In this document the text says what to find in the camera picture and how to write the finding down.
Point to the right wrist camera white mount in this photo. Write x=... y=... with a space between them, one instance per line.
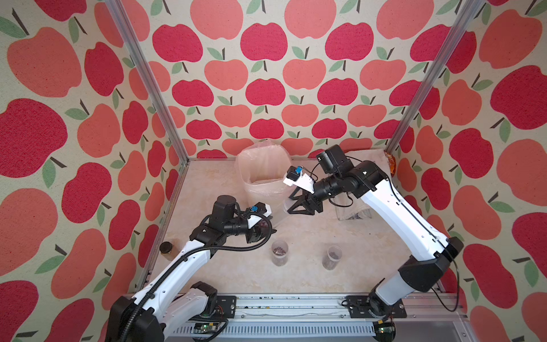
x=296 y=176

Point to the brown jar black lid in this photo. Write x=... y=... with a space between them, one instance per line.
x=169 y=251

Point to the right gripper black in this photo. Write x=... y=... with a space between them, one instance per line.
x=305 y=201

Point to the right aluminium corner post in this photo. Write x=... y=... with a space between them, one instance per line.
x=464 y=18

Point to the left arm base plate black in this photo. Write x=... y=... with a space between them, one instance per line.
x=223 y=308

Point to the left clear jar of rosebuds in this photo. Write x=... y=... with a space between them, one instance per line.
x=280 y=251

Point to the right clear jar of rosebuds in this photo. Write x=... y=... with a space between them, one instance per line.
x=332 y=257

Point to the left aluminium corner post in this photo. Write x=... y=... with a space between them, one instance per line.
x=124 y=26

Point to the aluminium front rail frame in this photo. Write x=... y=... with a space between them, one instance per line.
x=320 y=317

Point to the aluminium corner post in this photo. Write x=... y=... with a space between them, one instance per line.
x=464 y=18
x=124 y=26

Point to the cream trash bin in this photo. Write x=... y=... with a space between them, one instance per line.
x=263 y=179

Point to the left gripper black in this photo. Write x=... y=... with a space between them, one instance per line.
x=253 y=234

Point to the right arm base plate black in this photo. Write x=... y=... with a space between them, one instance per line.
x=359 y=308

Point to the pink plastic bin liner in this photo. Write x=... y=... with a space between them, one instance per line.
x=263 y=171

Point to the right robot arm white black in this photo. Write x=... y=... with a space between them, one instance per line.
x=432 y=252

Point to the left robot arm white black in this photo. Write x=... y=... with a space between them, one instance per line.
x=156 y=311

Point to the tall clear jar of rosebuds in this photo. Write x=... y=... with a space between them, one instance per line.
x=279 y=212

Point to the orange snack packet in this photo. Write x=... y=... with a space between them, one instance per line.
x=392 y=163

